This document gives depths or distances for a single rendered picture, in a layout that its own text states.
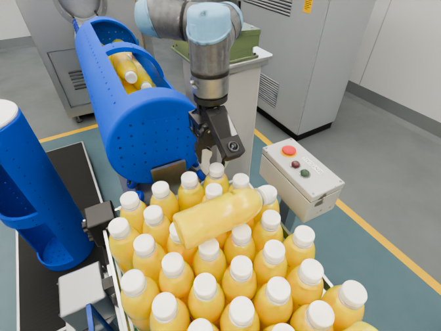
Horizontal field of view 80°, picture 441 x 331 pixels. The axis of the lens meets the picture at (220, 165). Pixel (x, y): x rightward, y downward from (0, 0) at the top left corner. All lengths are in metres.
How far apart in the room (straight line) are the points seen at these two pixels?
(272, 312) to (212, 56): 0.45
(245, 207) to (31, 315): 1.40
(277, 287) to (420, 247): 1.78
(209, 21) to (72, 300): 0.70
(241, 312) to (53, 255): 1.49
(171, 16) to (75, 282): 0.68
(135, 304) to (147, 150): 0.39
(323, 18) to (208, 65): 1.73
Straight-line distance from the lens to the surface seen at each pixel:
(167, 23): 0.61
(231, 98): 1.16
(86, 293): 0.81
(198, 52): 0.49
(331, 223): 2.04
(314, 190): 0.64
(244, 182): 0.62
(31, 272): 1.85
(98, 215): 0.75
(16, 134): 1.22
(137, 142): 0.72
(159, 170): 0.74
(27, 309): 1.75
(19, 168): 1.26
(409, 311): 1.92
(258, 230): 0.58
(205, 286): 0.48
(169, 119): 0.71
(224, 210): 0.48
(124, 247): 0.60
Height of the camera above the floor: 1.54
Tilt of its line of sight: 43 degrees down
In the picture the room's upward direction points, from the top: straight up
